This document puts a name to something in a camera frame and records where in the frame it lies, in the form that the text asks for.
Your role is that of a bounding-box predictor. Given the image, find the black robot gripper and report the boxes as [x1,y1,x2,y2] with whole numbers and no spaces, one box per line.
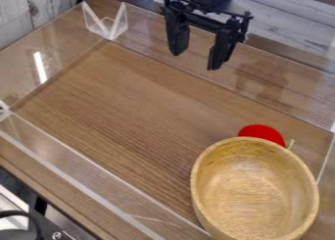
[164,0,253,71]

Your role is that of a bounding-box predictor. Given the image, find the red plush strawberry toy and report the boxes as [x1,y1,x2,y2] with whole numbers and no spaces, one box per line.
[237,124,295,149]

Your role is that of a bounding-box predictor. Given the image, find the oval wooden bowl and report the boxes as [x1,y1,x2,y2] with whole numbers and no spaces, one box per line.
[189,137,319,240]

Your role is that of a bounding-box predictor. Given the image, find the clear acrylic enclosure walls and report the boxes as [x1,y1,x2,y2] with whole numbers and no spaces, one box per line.
[0,0,335,240]

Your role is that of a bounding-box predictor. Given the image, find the black metal table bracket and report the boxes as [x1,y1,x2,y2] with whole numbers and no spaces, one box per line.
[29,197,76,240]

